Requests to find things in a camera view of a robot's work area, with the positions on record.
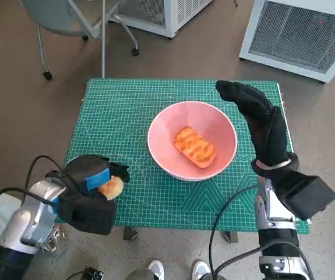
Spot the round toy bread bun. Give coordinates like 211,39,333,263
97,174,125,201

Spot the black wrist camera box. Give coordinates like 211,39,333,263
55,194,117,236
271,169,335,221

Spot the white mesh cabinet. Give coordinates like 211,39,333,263
108,0,214,38

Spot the white vented cabinet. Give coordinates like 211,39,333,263
238,0,335,84

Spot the pink bowl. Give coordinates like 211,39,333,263
147,100,238,182

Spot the black electronic device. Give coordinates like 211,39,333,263
81,265,105,280

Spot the green cutting mat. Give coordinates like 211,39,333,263
55,77,311,235

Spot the person's grey sandal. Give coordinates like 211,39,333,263
40,224,69,251

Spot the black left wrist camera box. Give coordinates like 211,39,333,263
55,194,117,236

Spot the orange striped toy bread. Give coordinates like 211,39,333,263
172,126,217,169

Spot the grey office chair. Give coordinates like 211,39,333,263
18,0,140,81

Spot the white metal frame stand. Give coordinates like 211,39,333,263
67,0,124,79

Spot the grey knee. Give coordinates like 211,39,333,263
125,268,156,280

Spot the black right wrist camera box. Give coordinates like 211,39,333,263
271,169,335,221

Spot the white shoe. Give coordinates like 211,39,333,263
148,259,165,280
192,259,210,280

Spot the black left hand blue tape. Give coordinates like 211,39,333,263
62,154,131,198

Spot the black gloved right hand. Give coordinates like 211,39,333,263
215,80,292,170

